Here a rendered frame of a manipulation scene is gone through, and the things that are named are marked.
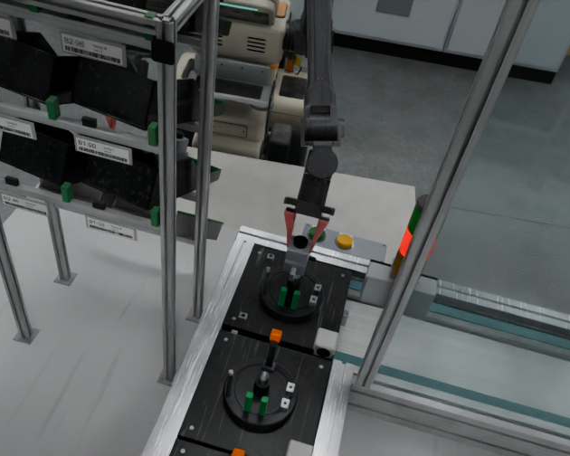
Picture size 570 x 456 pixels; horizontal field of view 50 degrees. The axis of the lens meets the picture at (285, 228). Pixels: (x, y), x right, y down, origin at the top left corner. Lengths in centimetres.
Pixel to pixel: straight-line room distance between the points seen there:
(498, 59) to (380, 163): 264
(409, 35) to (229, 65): 263
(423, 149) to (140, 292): 241
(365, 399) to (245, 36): 104
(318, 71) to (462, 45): 321
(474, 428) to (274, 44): 113
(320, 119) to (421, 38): 317
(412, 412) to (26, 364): 80
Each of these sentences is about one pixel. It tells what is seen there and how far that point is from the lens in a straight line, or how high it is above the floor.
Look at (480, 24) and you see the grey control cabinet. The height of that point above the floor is 34.
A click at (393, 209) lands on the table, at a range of 178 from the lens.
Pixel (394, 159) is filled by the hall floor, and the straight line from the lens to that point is 344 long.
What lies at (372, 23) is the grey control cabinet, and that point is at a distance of 428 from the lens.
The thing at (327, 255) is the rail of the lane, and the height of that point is 96.
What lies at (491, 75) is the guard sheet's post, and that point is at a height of 166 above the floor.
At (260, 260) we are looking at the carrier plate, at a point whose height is 97.
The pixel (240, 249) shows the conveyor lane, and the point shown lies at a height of 96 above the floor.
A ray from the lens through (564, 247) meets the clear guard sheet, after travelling 96.
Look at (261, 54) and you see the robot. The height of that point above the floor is 112.
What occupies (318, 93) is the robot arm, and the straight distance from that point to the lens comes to 122.
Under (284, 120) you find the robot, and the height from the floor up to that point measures 74.
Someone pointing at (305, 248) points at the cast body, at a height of 113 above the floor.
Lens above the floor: 201
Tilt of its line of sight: 44 degrees down
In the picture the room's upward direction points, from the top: 10 degrees clockwise
